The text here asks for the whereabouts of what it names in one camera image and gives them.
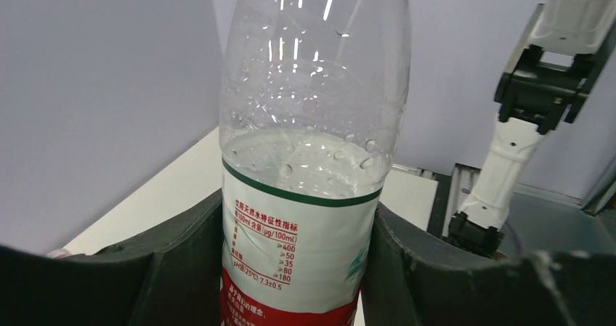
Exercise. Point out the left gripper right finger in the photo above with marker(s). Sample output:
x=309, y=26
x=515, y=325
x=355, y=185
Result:
x=414, y=278

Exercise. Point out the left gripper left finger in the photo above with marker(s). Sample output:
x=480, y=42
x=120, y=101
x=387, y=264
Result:
x=167, y=275

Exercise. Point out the clear bottle red blue label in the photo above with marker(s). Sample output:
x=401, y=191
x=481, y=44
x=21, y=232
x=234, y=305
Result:
x=311, y=108

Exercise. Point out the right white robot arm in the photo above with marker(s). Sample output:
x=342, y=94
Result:
x=553, y=69

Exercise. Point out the aluminium rail frame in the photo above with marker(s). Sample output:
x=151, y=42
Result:
x=538, y=218

